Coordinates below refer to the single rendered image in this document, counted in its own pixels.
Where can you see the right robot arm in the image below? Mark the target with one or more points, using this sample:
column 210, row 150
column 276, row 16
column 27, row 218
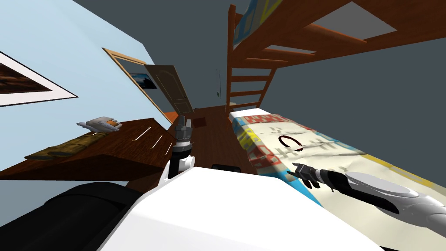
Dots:
column 383, row 191

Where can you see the dark brown wooden dresser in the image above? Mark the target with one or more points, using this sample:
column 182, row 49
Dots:
column 132, row 150

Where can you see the brown door leaf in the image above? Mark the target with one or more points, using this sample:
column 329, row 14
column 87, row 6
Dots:
column 172, row 87

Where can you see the wooden bunk bed patterned blanket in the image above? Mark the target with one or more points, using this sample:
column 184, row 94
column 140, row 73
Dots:
column 334, row 146

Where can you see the white framed dark picture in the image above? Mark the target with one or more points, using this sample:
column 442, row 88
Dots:
column 21, row 82

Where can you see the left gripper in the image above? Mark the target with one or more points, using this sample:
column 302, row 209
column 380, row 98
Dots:
column 183, row 132

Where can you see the blue landscape wall picture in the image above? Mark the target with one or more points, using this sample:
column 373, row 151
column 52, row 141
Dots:
column 143, row 81

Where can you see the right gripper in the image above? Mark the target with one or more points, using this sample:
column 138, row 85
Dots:
column 309, row 173

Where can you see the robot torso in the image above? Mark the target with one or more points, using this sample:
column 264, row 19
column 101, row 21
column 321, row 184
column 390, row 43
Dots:
column 226, row 212

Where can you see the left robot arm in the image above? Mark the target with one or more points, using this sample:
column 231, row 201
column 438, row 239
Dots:
column 69, row 219

